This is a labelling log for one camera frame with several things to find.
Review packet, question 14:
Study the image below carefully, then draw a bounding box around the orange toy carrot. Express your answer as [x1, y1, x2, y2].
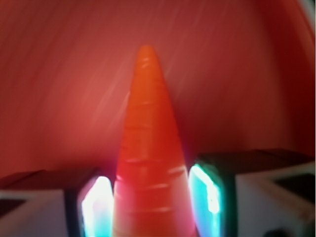
[113, 45, 197, 237]

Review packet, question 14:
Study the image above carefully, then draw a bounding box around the red plastic tray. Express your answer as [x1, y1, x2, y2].
[0, 0, 315, 176]

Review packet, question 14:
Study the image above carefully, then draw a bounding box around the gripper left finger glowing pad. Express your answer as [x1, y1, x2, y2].
[0, 168, 113, 237]

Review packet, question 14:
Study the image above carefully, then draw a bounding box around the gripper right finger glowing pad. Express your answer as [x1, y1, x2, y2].
[189, 149, 316, 237]

